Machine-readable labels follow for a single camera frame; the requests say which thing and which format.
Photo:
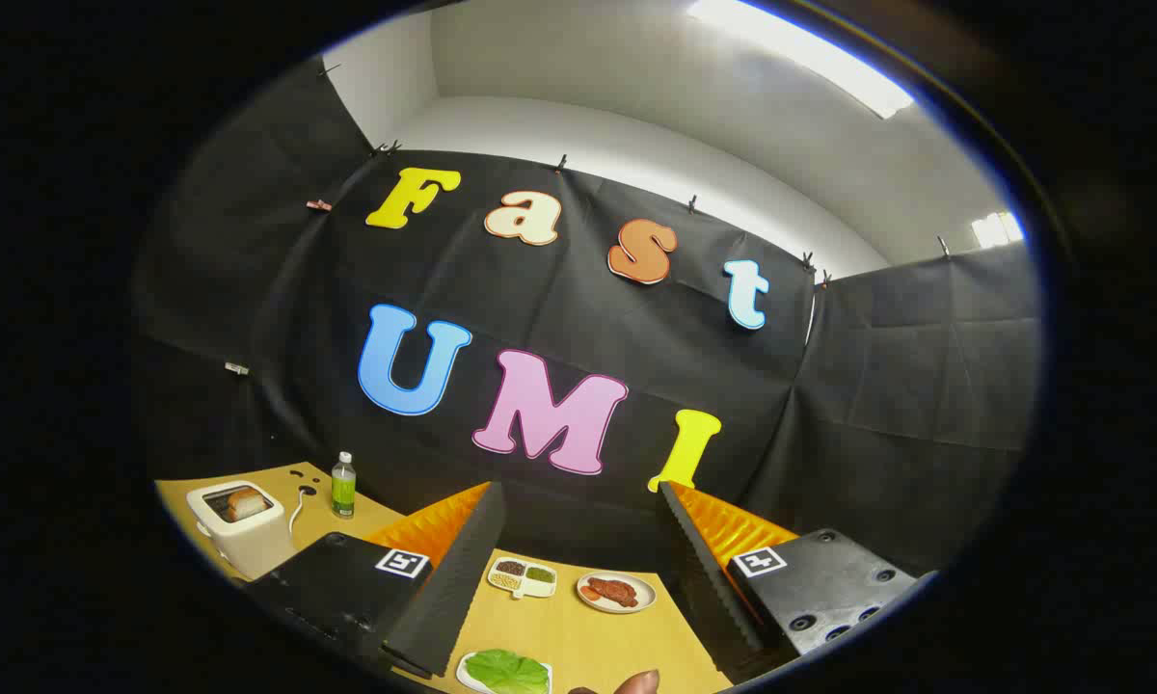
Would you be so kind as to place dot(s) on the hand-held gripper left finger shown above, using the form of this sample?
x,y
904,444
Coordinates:
x,y
453,588

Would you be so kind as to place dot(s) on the ceiling light panel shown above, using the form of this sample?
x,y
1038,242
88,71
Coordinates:
x,y
996,229

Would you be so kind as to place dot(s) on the bread loaf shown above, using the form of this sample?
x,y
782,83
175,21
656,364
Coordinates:
x,y
248,503

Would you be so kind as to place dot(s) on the row of black cloth clips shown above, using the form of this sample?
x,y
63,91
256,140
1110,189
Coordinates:
x,y
561,164

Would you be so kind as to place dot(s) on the green label drink bottle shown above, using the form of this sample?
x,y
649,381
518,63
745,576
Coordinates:
x,y
344,492

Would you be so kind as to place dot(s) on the white toaster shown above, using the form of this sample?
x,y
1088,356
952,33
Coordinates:
x,y
251,545

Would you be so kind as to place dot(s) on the black backdrop cloth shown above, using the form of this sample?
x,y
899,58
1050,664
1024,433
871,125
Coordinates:
x,y
578,318

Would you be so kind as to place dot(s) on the round white meat plate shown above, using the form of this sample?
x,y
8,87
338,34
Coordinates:
x,y
644,600

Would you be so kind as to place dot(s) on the red meat slices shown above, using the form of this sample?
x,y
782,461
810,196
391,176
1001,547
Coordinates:
x,y
615,591

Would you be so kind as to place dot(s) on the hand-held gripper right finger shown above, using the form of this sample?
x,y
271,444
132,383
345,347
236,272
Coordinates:
x,y
709,588

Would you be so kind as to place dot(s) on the white divided bean dish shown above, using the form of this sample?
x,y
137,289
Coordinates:
x,y
522,574

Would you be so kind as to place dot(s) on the pale green round plate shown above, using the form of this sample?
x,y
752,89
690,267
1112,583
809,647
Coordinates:
x,y
463,672

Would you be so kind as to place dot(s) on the green lettuce leaf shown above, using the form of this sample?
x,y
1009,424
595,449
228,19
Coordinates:
x,y
506,670

